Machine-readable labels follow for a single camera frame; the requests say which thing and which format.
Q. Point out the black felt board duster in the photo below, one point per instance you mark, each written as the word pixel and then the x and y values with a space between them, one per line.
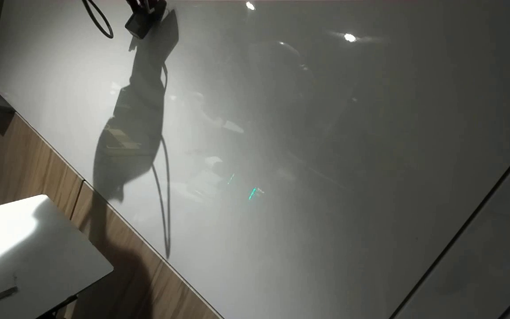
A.
pixel 145 26

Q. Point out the large white whiteboard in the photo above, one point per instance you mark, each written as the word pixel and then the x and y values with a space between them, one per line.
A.
pixel 301 166

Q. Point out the small white table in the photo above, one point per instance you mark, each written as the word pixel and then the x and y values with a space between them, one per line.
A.
pixel 30 255

